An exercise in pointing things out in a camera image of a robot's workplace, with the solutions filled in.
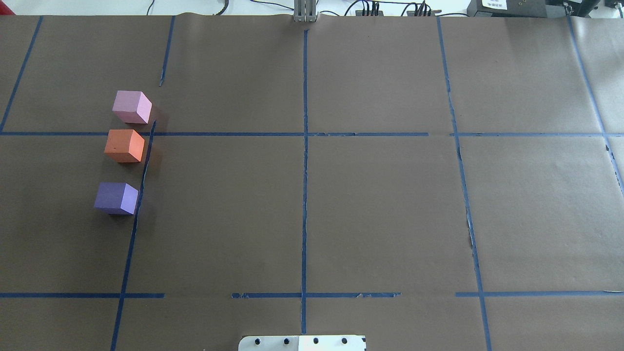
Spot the pink foam block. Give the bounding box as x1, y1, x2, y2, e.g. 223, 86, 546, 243
112, 90, 153, 124

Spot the black box with label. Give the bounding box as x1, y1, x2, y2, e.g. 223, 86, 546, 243
467, 0, 576, 19

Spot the brown paper table mat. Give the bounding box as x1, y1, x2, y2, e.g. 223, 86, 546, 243
1, 14, 623, 351

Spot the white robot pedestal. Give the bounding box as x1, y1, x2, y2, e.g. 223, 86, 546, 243
238, 334, 367, 351

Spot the orange foam block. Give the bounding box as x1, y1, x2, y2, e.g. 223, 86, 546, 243
103, 129, 145, 163

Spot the aluminium frame post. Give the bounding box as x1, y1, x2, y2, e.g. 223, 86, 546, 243
293, 0, 318, 23

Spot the purple foam block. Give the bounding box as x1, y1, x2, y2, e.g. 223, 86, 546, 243
94, 182, 139, 215

